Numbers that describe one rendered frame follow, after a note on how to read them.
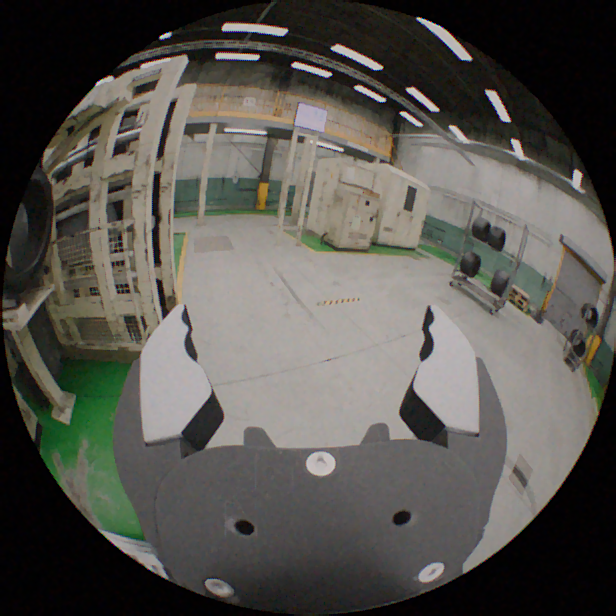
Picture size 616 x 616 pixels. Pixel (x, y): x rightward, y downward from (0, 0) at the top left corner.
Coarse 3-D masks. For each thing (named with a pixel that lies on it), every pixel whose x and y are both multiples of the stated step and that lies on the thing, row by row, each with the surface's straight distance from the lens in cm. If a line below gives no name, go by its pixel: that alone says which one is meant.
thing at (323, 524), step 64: (256, 448) 5; (320, 448) 5; (384, 448) 5; (192, 512) 5; (256, 512) 5; (320, 512) 5; (384, 512) 5; (448, 512) 6; (192, 576) 6; (256, 576) 5; (320, 576) 5; (384, 576) 5; (448, 576) 6
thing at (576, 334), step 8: (592, 296) 622; (584, 304) 716; (592, 304) 653; (584, 312) 671; (592, 312) 744; (576, 320) 742; (584, 320) 620; (592, 320) 708; (600, 320) 635; (576, 336) 620; (584, 336) 755; (584, 344) 640; (568, 352) 625; (576, 352) 669; (584, 352) 646; (576, 360) 698
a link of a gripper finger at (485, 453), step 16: (480, 368) 9; (480, 384) 9; (480, 400) 8; (496, 400) 9; (480, 416) 8; (496, 416) 8; (448, 432) 7; (480, 432) 7; (496, 432) 8; (448, 448) 6; (464, 448) 7; (480, 448) 7; (496, 448) 8; (480, 464) 7; (496, 464) 7; (480, 480) 7; (496, 480) 7; (480, 496) 7; (480, 512) 7
